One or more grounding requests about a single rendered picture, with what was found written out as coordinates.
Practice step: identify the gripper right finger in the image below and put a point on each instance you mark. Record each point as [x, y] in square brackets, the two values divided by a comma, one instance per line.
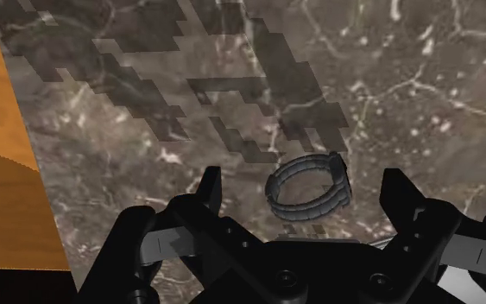
[427, 227]

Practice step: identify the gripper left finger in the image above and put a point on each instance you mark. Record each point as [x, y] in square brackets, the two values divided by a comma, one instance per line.
[192, 235]

